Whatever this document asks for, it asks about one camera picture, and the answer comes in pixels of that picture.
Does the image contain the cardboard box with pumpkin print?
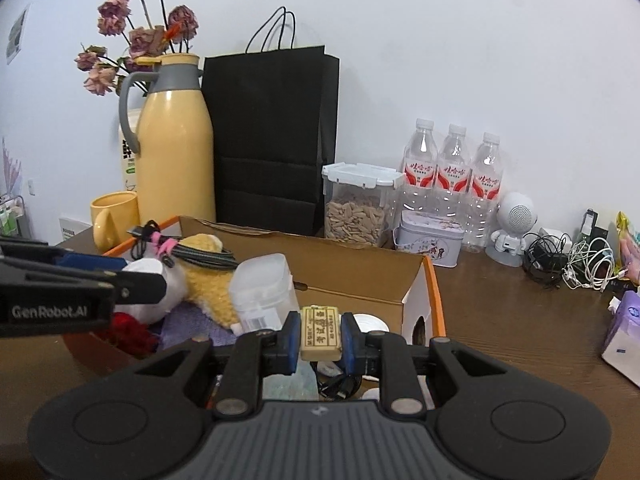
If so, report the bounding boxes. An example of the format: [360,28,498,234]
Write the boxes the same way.
[62,215,447,376]

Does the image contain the clear seed food container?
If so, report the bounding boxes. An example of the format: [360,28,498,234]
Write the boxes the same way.
[321,162,406,248]

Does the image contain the white drink carton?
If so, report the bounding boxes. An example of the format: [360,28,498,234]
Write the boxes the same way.
[117,107,143,192]

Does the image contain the clear water bottle red label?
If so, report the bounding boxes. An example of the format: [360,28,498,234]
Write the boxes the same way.
[467,132,503,253]
[397,118,440,216]
[435,123,473,253]

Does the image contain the colourful snack packet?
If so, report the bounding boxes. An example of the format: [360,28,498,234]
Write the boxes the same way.
[614,211,640,288]

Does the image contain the white and yellow plush toy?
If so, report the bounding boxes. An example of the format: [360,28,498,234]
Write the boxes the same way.
[117,233,241,333]

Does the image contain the black paper bag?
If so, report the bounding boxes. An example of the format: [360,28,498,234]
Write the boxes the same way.
[201,6,341,238]

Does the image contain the purple wall decoration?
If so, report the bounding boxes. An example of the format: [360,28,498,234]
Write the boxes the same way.
[0,135,23,196]

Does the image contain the dried pink flowers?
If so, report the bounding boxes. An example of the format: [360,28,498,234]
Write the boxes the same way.
[75,0,201,97]

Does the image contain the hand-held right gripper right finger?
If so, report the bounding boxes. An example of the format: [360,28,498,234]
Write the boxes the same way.
[341,312,526,421]

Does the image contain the white printed tin box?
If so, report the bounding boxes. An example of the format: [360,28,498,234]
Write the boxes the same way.
[392,210,463,268]

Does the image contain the beige snack bar packet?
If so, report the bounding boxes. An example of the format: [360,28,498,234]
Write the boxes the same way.
[300,305,343,362]

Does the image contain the tangled black cables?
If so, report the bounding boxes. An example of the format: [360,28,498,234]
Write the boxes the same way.
[522,232,573,291]

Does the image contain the purple cloth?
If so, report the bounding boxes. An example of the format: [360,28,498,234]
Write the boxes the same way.
[157,305,236,347]

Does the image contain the light green cloth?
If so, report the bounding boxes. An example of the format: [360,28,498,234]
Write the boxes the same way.
[262,375,321,402]

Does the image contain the cable with pink tie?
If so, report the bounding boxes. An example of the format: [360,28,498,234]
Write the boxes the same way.
[126,220,240,270]

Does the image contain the clear plastic container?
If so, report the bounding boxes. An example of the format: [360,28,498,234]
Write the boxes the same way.
[228,253,301,333]

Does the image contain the red fuzzy object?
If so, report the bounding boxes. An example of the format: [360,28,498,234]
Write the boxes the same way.
[111,311,160,357]

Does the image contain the white flat box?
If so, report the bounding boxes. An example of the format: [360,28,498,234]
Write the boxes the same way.
[58,216,94,239]

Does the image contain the wall poster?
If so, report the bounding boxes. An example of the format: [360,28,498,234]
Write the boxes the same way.
[6,4,32,66]

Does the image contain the tangled white cables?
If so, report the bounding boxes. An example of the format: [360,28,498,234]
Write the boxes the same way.
[561,237,615,292]

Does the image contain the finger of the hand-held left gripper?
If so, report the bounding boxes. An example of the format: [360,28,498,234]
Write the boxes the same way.
[0,236,128,272]
[0,260,168,307]

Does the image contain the white robot speaker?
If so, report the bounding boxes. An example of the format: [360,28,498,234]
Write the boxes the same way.
[485,191,540,266]

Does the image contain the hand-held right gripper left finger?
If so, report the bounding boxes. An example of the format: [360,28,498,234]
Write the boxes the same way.
[107,311,302,421]

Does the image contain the white charger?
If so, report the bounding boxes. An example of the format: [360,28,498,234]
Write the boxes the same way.
[539,227,573,256]

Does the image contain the yellow thermos jug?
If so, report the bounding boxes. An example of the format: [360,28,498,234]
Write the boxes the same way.
[118,53,217,223]

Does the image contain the purple and white tissue pack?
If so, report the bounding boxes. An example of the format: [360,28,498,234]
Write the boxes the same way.
[601,290,640,387]

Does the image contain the yellow mug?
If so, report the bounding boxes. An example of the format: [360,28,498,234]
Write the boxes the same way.
[90,191,141,253]

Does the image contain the wire rack with green items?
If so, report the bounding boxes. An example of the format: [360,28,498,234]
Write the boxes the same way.
[0,195,26,238]

